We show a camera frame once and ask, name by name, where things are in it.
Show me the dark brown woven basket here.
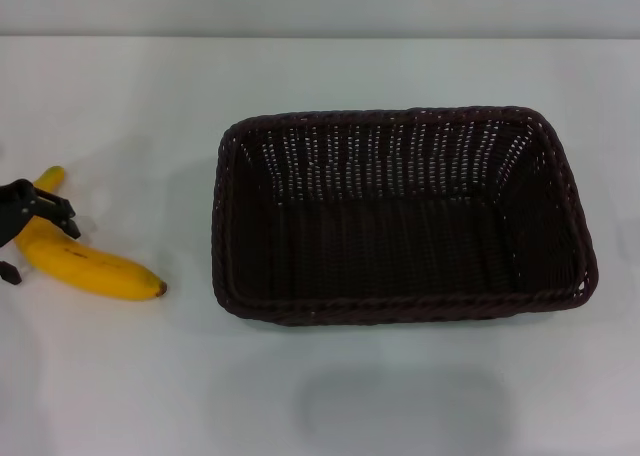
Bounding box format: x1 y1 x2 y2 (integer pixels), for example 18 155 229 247
213 105 600 328

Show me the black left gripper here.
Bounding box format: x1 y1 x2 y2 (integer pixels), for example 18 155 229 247
0 177 83 285

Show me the yellow banana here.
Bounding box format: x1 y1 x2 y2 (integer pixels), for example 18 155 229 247
12 165 169 303

